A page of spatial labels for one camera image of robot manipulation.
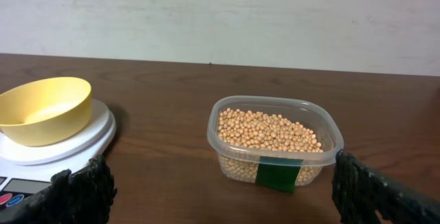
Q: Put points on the yellow plastic bowl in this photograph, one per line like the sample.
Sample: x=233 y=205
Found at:
x=46 y=111

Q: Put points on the clear plastic container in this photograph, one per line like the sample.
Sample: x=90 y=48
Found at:
x=308 y=114

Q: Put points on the soybeans in container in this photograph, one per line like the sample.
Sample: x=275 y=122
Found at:
x=264 y=132

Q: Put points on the green tape strip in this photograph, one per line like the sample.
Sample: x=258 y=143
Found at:
x=278 y=173

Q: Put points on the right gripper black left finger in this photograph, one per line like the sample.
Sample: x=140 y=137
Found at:
x=83 y=197

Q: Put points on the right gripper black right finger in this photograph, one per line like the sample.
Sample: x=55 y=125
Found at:
x=361 y=194

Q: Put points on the white digital kitchen scale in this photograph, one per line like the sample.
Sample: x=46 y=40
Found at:
x=28 y=170

